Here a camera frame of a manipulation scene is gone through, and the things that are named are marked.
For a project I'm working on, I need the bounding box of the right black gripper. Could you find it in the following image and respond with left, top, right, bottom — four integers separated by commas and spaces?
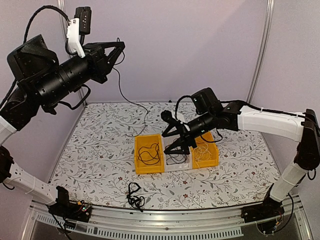
162, 111, 216, 155

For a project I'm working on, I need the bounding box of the thin black cable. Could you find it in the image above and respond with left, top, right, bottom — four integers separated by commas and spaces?
109, 37, 150, 138
166, 152, 188, 166

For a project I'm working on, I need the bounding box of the white cable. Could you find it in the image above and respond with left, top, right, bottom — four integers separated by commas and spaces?
193, 139, 213, 171

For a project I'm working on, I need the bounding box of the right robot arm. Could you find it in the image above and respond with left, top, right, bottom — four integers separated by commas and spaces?
160, 87, 320, 218

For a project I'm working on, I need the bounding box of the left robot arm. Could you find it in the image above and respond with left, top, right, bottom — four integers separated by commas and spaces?
0, 5, 125, 217

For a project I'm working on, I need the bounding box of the clear plastic bin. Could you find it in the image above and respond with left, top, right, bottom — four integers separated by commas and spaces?
162, 135, 192, 172

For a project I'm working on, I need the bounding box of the right yellow bin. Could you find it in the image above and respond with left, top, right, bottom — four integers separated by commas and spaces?
190, 132, 219, 169

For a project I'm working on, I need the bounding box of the yellow bin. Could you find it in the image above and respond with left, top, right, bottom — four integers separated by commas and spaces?
134, 134, 165, 175
190, 132, 219, 169

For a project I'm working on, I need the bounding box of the left yellow bin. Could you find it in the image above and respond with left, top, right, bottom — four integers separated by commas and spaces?
134, 134, 165, 175

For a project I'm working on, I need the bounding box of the floral table mat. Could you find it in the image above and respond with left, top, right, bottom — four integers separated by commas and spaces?
50, 102, 280, 210

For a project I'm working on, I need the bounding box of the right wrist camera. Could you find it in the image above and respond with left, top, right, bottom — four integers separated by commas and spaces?
160, 110, 185, 127

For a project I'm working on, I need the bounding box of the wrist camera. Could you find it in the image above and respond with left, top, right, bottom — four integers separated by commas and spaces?
66, 6, 92, 58
160, 110, 185, 127

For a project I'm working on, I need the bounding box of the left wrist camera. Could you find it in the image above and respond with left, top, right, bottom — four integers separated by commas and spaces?
66, 6, 92, 58

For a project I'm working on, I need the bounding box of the left aluminium frame post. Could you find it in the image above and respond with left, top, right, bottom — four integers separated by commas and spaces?
56, 0, 87, 109

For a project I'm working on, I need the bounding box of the aluminium frame post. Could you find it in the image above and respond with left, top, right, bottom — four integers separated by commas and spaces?
246, 0, 275, 103
56, 0, 87, 109

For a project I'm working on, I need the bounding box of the right aluminium frame post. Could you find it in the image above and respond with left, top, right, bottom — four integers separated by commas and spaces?
246, 0, 275, 103

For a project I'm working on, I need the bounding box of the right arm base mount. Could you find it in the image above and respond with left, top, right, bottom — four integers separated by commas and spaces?
240, 189, 285, 235

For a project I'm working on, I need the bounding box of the front aluminium rail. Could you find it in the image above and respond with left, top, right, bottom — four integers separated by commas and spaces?
22, 194, 315, 240

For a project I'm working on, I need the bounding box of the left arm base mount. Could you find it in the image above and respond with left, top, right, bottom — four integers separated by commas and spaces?
48, 186, 92, 223

